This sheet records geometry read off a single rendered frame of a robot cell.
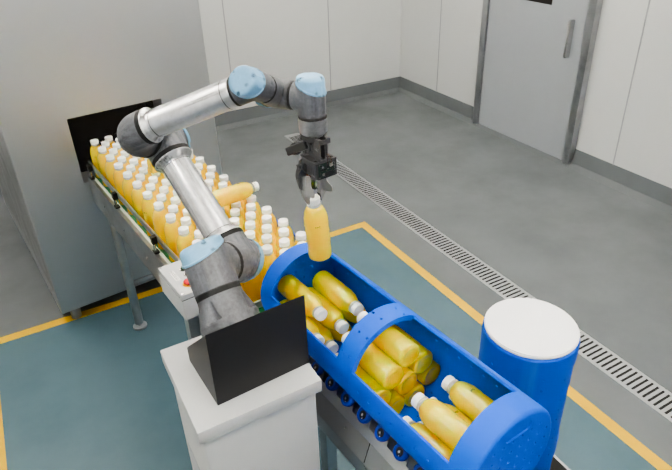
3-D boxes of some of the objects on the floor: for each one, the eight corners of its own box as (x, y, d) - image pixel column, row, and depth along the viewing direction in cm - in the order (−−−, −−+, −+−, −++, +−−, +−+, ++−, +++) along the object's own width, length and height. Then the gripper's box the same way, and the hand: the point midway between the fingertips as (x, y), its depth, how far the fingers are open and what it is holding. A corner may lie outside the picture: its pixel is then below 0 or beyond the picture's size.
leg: (329, 496, 246) (322, 387, 215) (321, 487, 250) (313, 378, 219) (340, 489, 249) (335, 380, 218) (332, 479, 253) (326, 371, 222)
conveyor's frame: (253, 510, 242) (226, 342, 197) (121, 310, 358) (85, 176, 313) (347, 450, 266) (342, 288, 221) (194, 281, 382) (171, 152, 337)
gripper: (306, 143, 150) (311, 216, 161) (342, 133, 156) (344, 204, 166) (288, 134, 156) (293, 205, 167) (323, 124, 162) (326, 193, 172)
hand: (313, 196), depth 168 cm, fingers closed on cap, 3 cm apart
